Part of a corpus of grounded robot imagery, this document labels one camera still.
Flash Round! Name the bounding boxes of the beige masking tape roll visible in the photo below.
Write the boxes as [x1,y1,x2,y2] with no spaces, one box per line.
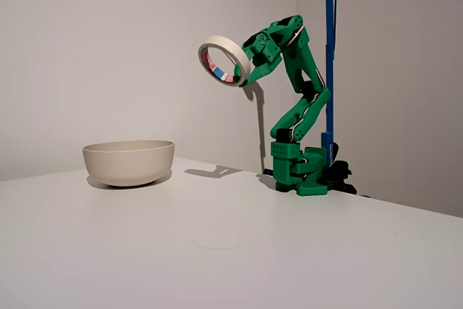
[197,35,251,88]

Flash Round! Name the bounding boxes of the blue upright pole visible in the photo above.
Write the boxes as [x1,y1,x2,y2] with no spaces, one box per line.
[323,0,338,171]

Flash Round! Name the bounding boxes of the large black table clamp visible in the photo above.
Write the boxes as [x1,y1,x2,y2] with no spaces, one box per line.
[323,141,358,195]

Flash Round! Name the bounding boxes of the beige bowl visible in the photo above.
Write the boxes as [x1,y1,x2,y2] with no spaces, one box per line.
[82,139,176,188]

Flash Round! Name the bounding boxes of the black cable on pole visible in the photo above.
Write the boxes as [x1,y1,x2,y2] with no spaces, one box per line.
[331,0,339,60]

